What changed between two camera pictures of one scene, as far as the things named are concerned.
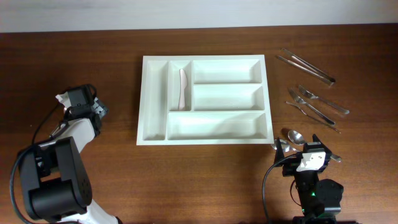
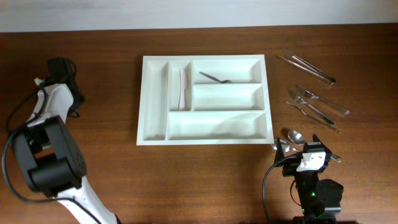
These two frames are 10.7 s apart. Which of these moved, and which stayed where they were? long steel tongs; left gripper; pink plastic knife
Moved: left gripper
Stayed: long steel tongs; pink plastic knife
